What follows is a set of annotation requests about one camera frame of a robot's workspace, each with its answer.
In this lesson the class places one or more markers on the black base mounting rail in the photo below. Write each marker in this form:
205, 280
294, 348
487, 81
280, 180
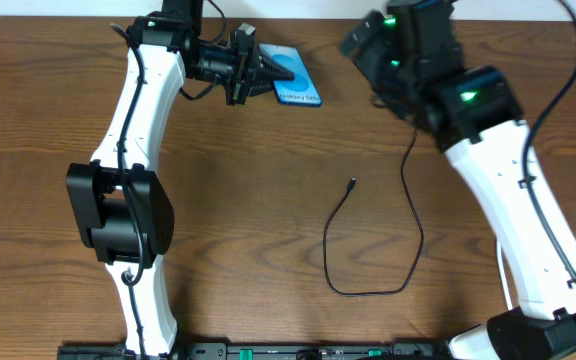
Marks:
222, 351

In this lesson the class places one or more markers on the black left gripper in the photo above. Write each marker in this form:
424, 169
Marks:
241, 70

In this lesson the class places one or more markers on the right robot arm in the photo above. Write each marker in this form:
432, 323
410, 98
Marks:
410, 56

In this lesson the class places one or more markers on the blue-screen Samsung smartphone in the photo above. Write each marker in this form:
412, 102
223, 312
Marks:
301, 91

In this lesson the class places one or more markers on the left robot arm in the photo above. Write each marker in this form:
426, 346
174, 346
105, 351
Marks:
121, 209

